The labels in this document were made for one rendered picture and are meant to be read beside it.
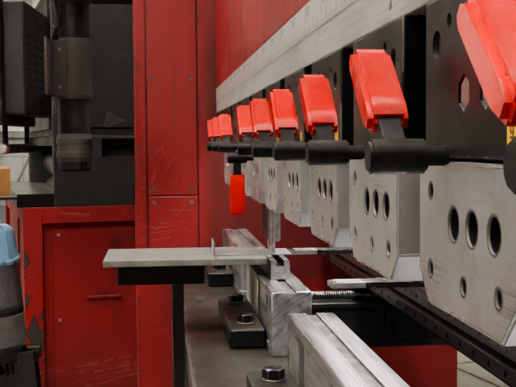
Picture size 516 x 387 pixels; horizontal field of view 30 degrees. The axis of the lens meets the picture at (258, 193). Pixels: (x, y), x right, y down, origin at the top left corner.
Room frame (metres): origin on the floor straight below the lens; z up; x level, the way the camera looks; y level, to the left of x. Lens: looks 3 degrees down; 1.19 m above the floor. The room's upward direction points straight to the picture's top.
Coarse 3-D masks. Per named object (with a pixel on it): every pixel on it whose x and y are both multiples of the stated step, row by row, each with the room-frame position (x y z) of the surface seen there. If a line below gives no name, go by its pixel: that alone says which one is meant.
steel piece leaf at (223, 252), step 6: (216, 252) 1.62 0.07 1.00; (222, 252) 1.62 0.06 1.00; (228, 252) 1.62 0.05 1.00; (234, 252) 1.62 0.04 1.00; (240, 252) 1.62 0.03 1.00; (246, 252) 1.62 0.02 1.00; (252, 252) 1.62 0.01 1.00; (258, 252) 1.62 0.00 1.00; (264, 252) 1.62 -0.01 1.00; (270, 252) 1.62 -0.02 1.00
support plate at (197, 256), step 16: (112, 256) 1.58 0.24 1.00; (128, 256) 1.58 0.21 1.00; (144, 256) 1.58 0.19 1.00; (160, 256) 1.58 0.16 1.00; (176, 256) 1.58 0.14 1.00; (192, 256) 1.57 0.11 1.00; (208, 256) 1.57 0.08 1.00; (224, 256) 1.57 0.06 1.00; (240, 256) 1.57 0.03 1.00; (256, 256) 1.57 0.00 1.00
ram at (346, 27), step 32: (224, 0) 2.15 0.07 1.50; (256, 0) 1.46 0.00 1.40; (288, 0) 1.11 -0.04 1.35; (384, 0) 0.64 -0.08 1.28; (416, 0) 0.56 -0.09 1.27; (224, 32) 2.15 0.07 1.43; (256, 32) 1.46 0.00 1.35; (320, 32) 0.89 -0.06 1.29; (352, 32) 0.75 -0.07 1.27; (224, 64) 2.16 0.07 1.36; (288, 64) 1.11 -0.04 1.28; (224, 96) 2.17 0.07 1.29
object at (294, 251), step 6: (294, 252) 1.62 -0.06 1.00; (300, 252) 1.62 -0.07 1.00; (306, 252) 1.62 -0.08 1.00; (312, 252) 1.62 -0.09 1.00; (318, 252) 1.62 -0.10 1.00; (324, 252) 1.62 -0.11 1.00; (330, 252) 1.62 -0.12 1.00; (336, 252) 1.63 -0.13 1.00; (342, 252) 1.63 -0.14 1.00; (348, 252) 1.63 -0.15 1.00
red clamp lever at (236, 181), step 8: (232, 152) 1.47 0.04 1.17; (232, 160) 1.47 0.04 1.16; (240, 160) 1.47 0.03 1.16; (240, 168) 1.47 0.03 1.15; (232, 176) 1.47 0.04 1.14; (240, 176) 1.47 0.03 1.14; (232, 184) 1.47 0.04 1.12; (240, 184) 1.47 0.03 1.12; (232, 192) 1.47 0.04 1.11; (240, 192) 1.47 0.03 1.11; (232, 200) 1.47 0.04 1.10; (240, 200) 1.47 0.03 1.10; (232, 208) 1.47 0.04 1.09; (240, 208) 1.47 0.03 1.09
